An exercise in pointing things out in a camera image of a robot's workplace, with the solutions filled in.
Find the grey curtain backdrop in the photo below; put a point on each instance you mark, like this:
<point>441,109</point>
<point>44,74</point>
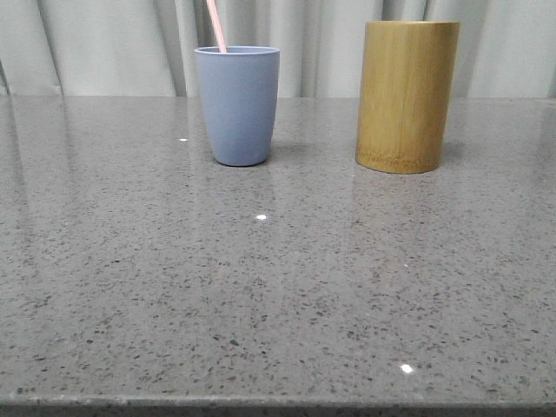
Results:
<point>146,48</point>

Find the bamboo cylinder holder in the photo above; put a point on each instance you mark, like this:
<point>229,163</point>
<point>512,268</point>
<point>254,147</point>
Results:
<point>406,79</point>

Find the blue plastic cup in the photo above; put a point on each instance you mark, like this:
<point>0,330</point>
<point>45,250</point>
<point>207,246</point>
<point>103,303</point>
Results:
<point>238,91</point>

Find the pink chopstick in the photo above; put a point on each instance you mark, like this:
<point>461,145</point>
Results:
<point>217,26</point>

